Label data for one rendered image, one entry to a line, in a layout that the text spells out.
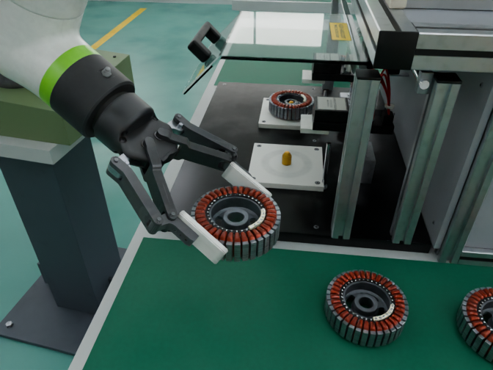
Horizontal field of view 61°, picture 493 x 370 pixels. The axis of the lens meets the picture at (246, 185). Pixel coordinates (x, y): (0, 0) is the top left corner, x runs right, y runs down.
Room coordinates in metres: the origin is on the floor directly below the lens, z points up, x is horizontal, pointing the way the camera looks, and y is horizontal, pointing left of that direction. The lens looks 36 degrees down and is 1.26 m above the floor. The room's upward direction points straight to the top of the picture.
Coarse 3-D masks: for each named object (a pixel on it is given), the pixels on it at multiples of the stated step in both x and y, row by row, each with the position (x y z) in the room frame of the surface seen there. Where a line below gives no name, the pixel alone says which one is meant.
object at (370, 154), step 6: (372, 150) 0.71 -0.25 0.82; (366, 156) 0.69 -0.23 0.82; (372, 156) 0.69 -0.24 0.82; (366, 162) 0.68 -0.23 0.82; (372, 162) 0.68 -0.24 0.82; (366, 168) 0.68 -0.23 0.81; (372, 168) 0.68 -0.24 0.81; (366, 174) 0.68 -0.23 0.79; (372, 174) 0.68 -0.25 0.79; (366, 180) 0.68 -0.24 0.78
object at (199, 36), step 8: (208, 24) 0.73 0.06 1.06; (200, 32) 0.68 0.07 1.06; (208, 32) 0.73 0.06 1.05; (216, 32) 0.73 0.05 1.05; (192, 40) 0.64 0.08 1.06; (200, 40) 0.65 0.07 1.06; (216, 40) 0.73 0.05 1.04; (192, 48) 0.64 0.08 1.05; (200, 48) 0.64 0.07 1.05; (200, 56) 0.63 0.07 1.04; (208, 56) 0.63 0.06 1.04
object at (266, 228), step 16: (208, 192) 0.44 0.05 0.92; (224, 192) 0.44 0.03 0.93; (240, 192) 0.44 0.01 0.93; (256, 192) 0.44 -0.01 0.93; (192, 208) 0.41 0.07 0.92; (208, 208) 0.41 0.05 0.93; (224, 208) 0.43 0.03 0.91; (240, 208) 0.43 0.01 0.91; (256, 208) 0.42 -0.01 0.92; (272, 208) 0.41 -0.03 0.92; (208, 224) 0.38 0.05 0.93; (224, 224) 0.39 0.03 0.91; (240, 224) 0.39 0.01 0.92; (256, 224) 0.38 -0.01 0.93; (272, 224) 0.38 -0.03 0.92; (224, 240) 0.35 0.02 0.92; (240, 240) 0.35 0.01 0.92; (256, 240) 0.36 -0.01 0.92; (272, 240) 0.37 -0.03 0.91; (224, 256) 0.35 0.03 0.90; (240, 256) 0.35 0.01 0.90
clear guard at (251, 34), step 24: (240, 24) 0.72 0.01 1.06; (264, 24) 0.72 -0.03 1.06; (288, 24) 0.72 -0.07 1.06; (312, 24) 0.72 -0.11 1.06; (216, 48) 0.65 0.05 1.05; (240, 48) 0.59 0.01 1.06; (264, 48) 0.59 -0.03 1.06; (288, 48) 0.59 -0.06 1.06; (312, 48) 0.59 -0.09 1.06; (336, 48) 0.59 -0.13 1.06; (360, 48) 0.59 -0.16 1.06
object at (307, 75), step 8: (312, 64) 1.00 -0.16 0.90; (320, 64) 0.93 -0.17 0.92; (328, 64) 0.93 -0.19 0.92; (336, 64) 0.93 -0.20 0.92; (304, 72) 0.98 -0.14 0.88; (312, 72) 0.95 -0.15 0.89; (320, 72) 0.93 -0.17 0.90; (328, 72) 0.93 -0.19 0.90; (336, 72) 0.93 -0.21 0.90; (344, 72) 0.93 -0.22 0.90; (304, 80) 0.94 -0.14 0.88; (312, 80) 0.94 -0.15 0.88; (320, 80) 0.93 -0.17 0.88; (328, 80) 0.93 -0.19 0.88; (336, 80) 0.93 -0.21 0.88; (344, 80) 0.92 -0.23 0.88; (352, 80) 0.92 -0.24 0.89
